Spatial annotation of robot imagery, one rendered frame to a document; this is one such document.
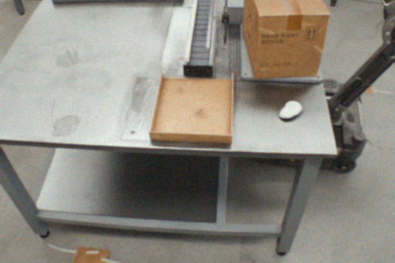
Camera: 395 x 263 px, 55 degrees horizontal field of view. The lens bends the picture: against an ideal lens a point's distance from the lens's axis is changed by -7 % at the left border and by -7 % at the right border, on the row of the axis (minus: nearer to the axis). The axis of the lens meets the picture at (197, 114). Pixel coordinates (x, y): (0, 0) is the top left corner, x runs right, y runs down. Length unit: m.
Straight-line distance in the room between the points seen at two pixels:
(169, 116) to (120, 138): 0.18
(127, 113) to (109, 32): 0.52
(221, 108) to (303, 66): 0.34
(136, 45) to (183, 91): 0.35
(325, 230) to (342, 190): 0.28
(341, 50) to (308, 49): 1.76
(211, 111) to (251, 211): 0.86
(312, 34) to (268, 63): 0.19
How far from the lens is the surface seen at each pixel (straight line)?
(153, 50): 1.65
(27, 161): 2.51
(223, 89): 1.45
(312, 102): 1.45
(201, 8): 1.80
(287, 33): 1.37
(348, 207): 2.22
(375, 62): 1.94
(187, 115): 1.36
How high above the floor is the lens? 1.81
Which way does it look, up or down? 46 degrees down
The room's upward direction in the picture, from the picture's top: 2 degrees counter-clockwise
